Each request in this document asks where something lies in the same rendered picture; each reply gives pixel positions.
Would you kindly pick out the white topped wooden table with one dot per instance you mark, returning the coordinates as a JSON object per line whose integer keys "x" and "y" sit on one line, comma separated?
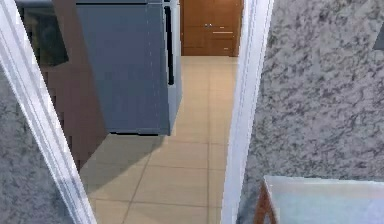
{"x": 320, "y": 203}

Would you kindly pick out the brown cabinet with dark window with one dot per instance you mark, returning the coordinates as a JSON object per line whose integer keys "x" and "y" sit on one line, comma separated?
{"x": 71, "y": 86}

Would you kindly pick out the brown wooden cupboard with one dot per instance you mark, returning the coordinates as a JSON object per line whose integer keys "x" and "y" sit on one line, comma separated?
{"x": 210, "y": 30}

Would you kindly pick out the white door frame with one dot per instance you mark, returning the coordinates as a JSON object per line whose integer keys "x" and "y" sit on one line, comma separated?
{"x": 245, "y": 100}

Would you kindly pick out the grey fridge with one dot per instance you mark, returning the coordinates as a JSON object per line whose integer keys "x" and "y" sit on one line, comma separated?
{"x": 130, "y": 66}

